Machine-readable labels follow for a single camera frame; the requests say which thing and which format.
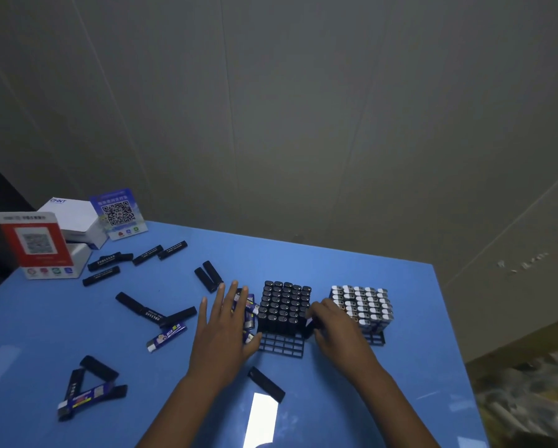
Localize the person's left hand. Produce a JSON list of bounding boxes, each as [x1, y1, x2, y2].
[[185, 281, 263, 393]]

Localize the blue code sign stand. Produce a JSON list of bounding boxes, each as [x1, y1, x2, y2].
[[90, 188, 149, 241]]

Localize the person's left forearm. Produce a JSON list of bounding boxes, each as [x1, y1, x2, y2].
[[136, 375, 222, 448]]

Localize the red code sign stand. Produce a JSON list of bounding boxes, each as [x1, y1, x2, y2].
[[0, 211, 93, 279]]

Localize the pile of mixed lighters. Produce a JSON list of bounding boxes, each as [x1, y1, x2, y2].
[[57, 241, 261, 421]]

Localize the black slim lighter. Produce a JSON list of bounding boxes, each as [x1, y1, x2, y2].
[[247, 366, 286, 403]]

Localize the row of black lighters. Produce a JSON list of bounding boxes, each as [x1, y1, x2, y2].
[[258, 280, 312, 335]]

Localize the white cardboard box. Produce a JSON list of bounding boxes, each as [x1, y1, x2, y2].
[[38, 197, 110, 250]]

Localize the black grid tray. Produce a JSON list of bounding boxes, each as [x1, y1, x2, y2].
[[256, 280, 313, 359], [329, 285, 394, 347]]

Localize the person's right hand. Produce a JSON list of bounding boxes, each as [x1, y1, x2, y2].
[[305, 298, 382, 386]]

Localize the row of blue lighters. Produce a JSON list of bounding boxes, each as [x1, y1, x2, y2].
[[330, 285, 394, 334]]

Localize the crumpled clear plastic bags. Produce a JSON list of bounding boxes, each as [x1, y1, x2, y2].
[[474, 354, 558, 448]]

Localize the person's right forearm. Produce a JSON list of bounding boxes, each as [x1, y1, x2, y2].
[[360, 366, 441, 448]]

